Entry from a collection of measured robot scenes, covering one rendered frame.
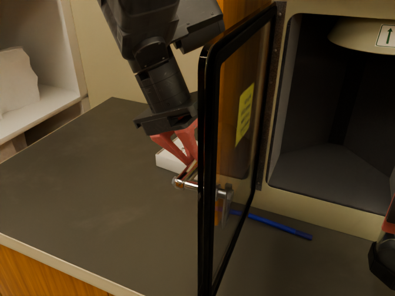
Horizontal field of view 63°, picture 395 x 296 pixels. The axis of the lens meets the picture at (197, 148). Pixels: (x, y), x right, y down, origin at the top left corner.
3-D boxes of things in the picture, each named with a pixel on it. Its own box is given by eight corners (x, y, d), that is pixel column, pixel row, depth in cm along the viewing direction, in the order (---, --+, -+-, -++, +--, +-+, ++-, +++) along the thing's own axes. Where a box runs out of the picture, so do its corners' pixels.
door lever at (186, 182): (230, 170, 48) (231, 155, 47) (207, 205, 40) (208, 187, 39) (197, 162, 50) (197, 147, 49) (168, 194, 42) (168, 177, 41)
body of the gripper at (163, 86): (161, 113, 50) (140, 67, 47) (217, 98, 44) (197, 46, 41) (136, 132, 45) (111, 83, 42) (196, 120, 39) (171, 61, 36)
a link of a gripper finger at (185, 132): (188, 156, 52) (164, 103, 49) (227, 151, 48) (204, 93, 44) (167, 180, 47) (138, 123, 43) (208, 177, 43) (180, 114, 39)
